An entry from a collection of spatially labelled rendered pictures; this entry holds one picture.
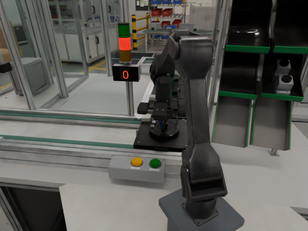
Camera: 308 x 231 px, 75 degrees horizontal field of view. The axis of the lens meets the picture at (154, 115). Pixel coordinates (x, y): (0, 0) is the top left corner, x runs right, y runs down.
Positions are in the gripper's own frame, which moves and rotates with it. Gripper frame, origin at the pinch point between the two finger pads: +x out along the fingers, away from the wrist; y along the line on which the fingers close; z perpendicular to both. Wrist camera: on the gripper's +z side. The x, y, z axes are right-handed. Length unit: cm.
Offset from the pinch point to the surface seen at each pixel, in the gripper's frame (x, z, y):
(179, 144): 11.8, -1.6, 7.1
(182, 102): 12.0, -43.4, 7.9
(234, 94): -11.6, -3.0, 25.3
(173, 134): 9.8, -6.1, 4.1
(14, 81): 12, -62, -117
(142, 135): 11.8, -5.8, -9.5
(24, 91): 2, -24, -77
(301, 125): 32, -59, 88
